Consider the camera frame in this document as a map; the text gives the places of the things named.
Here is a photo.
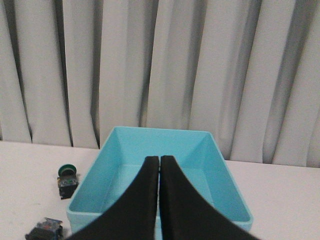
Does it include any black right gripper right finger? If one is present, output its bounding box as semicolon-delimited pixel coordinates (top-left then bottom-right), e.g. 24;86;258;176
159;155;256;240

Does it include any grey pleated curtain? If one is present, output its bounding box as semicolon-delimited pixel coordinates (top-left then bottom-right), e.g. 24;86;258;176
0;0;320;168

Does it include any green button upper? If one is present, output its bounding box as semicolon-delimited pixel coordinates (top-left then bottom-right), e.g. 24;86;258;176
57;164;79;200

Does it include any yellow button lower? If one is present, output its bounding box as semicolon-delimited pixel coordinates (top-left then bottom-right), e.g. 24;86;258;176
25;217;64;240

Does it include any blue plastic box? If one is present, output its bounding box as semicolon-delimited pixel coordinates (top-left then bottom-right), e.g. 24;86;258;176
67;127;253;240

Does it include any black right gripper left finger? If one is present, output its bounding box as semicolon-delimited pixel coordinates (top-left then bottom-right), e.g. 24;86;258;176
68;156;160;240

